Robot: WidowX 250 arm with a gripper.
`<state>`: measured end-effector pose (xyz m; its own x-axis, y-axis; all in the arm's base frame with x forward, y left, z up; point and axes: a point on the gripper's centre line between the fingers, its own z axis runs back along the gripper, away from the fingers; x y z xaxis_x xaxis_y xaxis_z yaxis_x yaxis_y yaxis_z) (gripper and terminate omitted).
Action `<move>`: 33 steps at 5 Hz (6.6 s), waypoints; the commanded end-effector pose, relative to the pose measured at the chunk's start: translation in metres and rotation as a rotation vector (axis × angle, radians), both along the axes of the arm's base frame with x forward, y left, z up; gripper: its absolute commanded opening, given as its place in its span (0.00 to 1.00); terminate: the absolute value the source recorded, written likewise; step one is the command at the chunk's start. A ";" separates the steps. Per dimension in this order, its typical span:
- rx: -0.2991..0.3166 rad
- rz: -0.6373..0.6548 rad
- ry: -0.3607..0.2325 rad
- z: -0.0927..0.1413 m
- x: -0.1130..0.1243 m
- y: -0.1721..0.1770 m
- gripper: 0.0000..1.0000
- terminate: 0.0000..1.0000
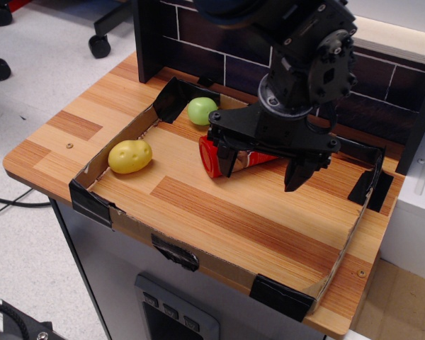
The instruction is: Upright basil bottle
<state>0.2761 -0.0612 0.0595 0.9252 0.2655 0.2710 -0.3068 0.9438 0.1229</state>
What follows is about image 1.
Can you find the black equipment with screw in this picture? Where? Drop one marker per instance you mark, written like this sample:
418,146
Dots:
15,324

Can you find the black office chair base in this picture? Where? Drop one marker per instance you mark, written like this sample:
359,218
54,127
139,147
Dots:
98,43

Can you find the white side cabinet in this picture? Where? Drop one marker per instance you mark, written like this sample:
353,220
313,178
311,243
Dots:
404,242

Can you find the yellow toy potato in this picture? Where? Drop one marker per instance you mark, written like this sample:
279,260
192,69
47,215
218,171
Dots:
129,156

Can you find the green toy apple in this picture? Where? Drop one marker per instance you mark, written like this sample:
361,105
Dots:
199,109

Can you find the taped cardboard fence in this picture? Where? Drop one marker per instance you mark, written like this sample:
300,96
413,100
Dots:
306,253

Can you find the grey control panel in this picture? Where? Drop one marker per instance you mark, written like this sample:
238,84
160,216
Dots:
165,315

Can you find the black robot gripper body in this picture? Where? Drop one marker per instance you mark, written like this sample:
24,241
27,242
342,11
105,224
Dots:
269,127

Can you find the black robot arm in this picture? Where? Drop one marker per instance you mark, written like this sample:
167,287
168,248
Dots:
310,68

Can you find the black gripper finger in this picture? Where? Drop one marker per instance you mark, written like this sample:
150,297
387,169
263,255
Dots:
227,157
298,171

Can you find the dark brick pattern backboard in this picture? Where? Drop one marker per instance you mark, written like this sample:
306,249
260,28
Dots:
388,100

